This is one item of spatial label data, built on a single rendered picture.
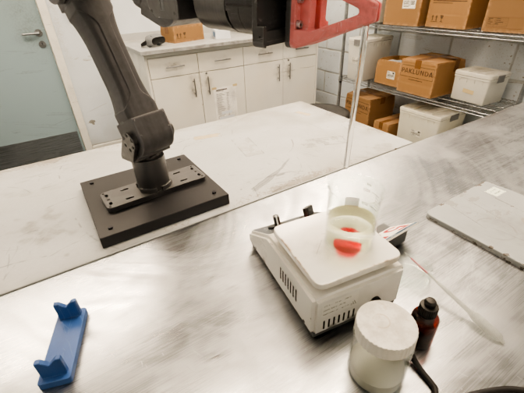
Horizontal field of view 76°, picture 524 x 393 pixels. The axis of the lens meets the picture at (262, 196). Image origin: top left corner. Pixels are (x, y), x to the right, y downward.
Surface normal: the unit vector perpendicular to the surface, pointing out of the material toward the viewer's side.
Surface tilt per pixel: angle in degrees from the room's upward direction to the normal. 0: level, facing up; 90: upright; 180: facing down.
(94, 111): 90
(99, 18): 66
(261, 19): 92
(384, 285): 90
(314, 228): 0
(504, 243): 0
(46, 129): 90
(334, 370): 0
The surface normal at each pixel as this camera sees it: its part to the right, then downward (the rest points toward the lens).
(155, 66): 0.54, 0.43
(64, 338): -0.04, -0.85
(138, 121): 0.70, -0.06
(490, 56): -0.84, 0.31
